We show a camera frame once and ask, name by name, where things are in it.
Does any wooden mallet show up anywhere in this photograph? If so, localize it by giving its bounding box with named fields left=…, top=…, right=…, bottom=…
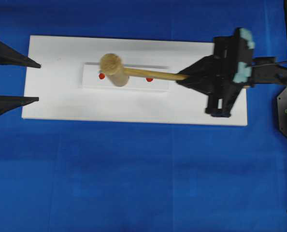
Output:
left=100, top=54, right=190, bottom=87

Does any blue table cloth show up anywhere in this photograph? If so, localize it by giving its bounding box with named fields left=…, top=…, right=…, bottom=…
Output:
left=0, top=0, right=287, bottom=232

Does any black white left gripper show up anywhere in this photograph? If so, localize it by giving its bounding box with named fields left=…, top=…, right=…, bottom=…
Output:
left=0, top=41, right=41, bottom=116

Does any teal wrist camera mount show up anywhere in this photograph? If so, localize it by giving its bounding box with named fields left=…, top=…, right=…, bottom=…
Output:
left=232, top=28, right=255, bottom=85

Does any large white foam board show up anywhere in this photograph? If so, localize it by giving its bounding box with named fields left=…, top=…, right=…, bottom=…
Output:
left=22, top=35, right=247, bottom=126

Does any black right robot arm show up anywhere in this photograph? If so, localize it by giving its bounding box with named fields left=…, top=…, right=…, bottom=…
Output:
left=177, top=28, right=287, bottom=117

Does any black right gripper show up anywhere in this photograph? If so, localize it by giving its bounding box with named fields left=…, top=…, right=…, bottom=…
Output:
left=176, top=29, right=250, bottom=117

